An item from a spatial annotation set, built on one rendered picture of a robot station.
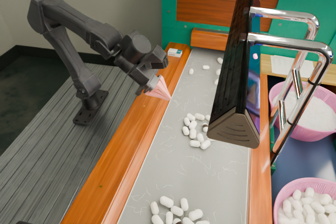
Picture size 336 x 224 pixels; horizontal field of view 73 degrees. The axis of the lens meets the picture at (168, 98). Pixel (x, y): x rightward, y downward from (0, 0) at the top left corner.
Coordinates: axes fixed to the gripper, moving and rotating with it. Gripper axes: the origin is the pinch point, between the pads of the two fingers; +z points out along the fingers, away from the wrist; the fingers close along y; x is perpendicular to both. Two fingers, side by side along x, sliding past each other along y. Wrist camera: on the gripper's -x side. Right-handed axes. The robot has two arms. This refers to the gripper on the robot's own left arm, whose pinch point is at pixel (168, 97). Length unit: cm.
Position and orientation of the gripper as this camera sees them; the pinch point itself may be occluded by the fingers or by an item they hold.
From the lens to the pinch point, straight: 72.5
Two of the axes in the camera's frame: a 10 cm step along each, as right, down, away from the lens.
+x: -6.3, 4.3, 6.5
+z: 7.2, 6.4, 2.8
